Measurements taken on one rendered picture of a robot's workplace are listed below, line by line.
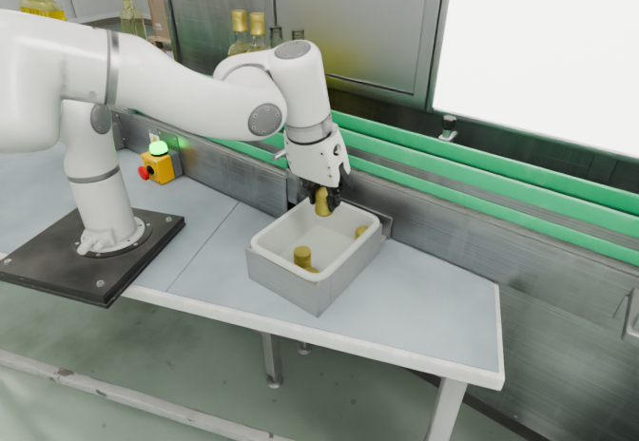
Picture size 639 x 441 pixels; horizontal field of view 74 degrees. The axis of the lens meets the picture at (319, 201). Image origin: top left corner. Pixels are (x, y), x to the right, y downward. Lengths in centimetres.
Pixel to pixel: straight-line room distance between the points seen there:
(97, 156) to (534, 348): 112
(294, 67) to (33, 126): 30
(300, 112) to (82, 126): 40
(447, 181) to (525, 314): 50
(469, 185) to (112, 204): 69
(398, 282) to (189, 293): 40
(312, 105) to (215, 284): 42
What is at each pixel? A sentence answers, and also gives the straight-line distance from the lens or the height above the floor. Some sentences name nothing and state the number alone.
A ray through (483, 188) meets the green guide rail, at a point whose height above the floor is 93.
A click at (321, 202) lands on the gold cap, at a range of 77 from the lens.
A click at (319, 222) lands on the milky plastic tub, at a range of 96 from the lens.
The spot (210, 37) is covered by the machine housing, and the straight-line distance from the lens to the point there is 145.
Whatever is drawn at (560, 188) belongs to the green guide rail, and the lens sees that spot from 88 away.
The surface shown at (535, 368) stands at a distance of 134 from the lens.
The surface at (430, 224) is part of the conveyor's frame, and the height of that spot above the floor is 83.
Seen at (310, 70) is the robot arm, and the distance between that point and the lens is 59.
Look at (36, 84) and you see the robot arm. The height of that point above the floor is 121.
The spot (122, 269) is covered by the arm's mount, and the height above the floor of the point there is 78.
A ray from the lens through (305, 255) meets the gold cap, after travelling 81.
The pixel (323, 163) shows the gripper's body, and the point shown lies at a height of 102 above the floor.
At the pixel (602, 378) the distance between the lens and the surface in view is 130.
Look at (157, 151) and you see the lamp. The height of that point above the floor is 84.
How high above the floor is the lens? 135
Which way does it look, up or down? 34 degrees down
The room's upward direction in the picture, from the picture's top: straight up
